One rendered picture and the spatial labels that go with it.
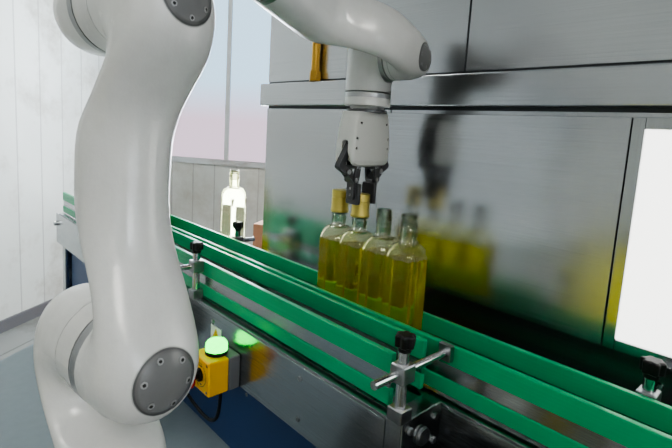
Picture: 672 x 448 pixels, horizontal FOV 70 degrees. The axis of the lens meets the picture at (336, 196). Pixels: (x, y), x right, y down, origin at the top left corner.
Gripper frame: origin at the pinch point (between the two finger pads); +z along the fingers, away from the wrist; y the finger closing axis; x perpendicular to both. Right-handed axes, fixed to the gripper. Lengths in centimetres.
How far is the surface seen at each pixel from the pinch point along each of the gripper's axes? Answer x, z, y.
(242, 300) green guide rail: -18.7, 24.2, 13.2
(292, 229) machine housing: -39.2, 16.1, -15.2
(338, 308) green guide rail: 2.2, 20.7, 6.2
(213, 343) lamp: -17.7, 31.2, 20.1
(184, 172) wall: -331, 33, -125
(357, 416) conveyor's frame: 17.0, 30.8, 15.4
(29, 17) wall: -322, -73, -9
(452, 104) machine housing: 9.7, -17.5, -12.9
